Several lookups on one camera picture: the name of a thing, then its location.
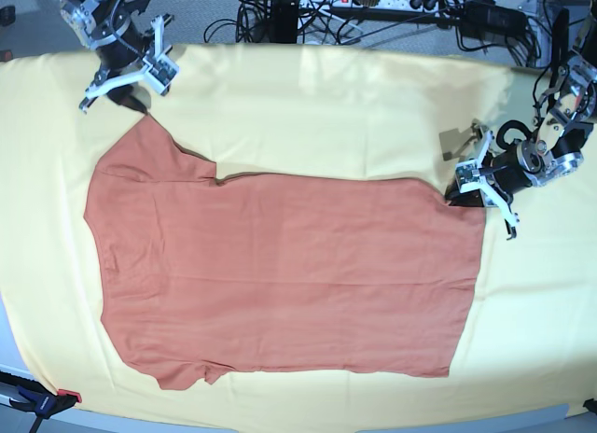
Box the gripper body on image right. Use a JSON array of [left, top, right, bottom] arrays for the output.
[[490, 143, 533, 204]]

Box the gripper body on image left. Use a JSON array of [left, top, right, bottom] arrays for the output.
[[95, 25, 152, 76]]

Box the terracotta orange T-shirt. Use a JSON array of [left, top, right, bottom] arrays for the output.
[[84, 117, 485, 390]]

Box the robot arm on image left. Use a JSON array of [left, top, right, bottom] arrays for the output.
[[60, 0, 179, 114]]

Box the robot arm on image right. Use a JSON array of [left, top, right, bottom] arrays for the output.
[[455, 50, 596, 240]]

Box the black power adapter brick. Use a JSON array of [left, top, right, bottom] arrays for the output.
[[460, 2, 527, 36]]

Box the black upright box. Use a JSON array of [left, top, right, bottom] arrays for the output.
[[550, 7, 569, 76]]

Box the pale yellow table cloth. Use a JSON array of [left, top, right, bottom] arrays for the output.
[[1, 45, 596, 432]]

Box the white power strip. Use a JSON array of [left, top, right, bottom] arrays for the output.
[[299, 0, 442, 19]]

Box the black clamp at right corner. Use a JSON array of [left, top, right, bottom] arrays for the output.
[[583, 398, 597, 414]]

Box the black and red bar clamp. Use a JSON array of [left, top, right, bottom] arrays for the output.
[[1, 371, 82, 433]]

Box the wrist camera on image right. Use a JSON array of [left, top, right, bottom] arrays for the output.
[[455, 160, 483, 193]]

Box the black vertical stand post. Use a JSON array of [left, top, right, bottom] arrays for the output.
[[269, 0, 299, 44]]

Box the tangle of black cables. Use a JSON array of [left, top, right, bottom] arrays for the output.
[[202, 0, 374, 47]]

